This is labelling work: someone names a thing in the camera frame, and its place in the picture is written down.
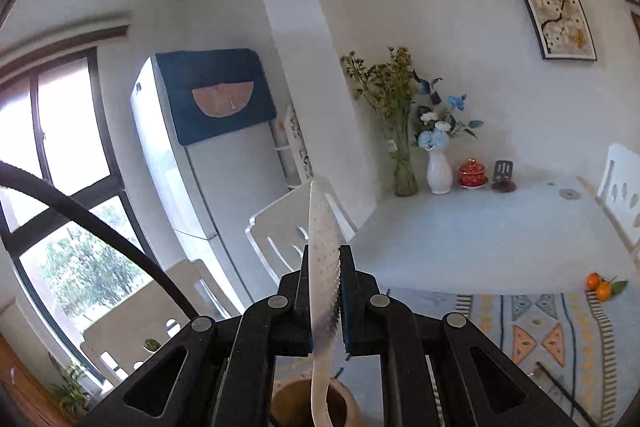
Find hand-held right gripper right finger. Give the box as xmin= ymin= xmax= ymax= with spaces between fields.
xmin=339 ymin=244 xmax=581 ymax=427

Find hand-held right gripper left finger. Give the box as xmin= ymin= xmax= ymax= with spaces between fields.
xmin=75 ymin=244 xmax=315 ymax=427

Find white dotted rice paddle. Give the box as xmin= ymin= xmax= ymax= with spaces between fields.
xmin=307 ymin=179 xmax=343 ymax=427

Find wooden utensil holder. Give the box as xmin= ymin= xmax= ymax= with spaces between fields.
xmin=270 ymin=379 xmax=358 ymax=427

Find white dining chair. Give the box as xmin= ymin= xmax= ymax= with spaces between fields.
xmin=245 ymin=177 xmax=358 ymax=288
xmin=80 ymin=258 xmax=241 ymax=395
xmin=597 ymin=143 xmax=640 ymax=258

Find white refrigerator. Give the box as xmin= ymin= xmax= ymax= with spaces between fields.
xmin=131 ymin=57 xmax=306 ymax=303

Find glass vase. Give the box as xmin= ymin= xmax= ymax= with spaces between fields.
xmin=392 ymin=127 xmax=420 ymax=196

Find white ceramic vase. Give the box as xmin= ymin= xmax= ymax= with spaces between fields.
xmin=426 ymin=147 xmax=453 ymax=195

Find white patterned narrow rack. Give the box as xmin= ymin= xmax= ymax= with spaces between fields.
xmin=272 ymin=104 xmax=316 ymax=185

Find red lidded cup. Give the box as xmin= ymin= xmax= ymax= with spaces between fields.
xmin=458 ymin=158 xmax=488 ymax=189

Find blue white artificial flowers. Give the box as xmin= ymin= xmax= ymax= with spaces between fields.
xmin=412 ymin=77 xmax=485 ymax=152

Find patterned woven table mat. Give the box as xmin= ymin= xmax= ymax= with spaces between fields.
xmin=380 ymin=289 xmax=640 ymax=427

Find small dark stand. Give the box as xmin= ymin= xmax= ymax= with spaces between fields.
xmin=491 ymin=160 xmax=517 ymax=192

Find dried yellow flower bunch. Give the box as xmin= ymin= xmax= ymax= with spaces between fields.
xmin=341 ymin=47 xmax=418 ymax=142

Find black gold-tipped chopstick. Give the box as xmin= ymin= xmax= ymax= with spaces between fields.
xmin=535 ymin=361 xmax=586 ymax=414

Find green potted plant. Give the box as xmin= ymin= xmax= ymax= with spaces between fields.
xmin=50 ymin=364 xmax=91 ymax=419

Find blue refrigerator cover cloth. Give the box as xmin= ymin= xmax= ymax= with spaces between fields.
xmin=155 ymin=48 xmax=277 ymax=146

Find orange with leaf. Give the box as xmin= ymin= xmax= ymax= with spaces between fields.
xmin=595 ymin=279 xmax=628 ymax=302

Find wooden cabinet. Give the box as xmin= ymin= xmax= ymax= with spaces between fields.
xmin=0 ymin=334 xmax=66 ymax=427

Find dark framed window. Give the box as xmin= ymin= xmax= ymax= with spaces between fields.
xmin=0 ymin=47 xmax=156 ymax=348

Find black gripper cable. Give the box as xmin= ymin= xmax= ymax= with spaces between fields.
xmin=0 ymin=160 xmax=201 ymax=323

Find window curtain rail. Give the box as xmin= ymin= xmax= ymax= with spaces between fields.
xmin=0 ymin=12 xmax=132 ymax=75

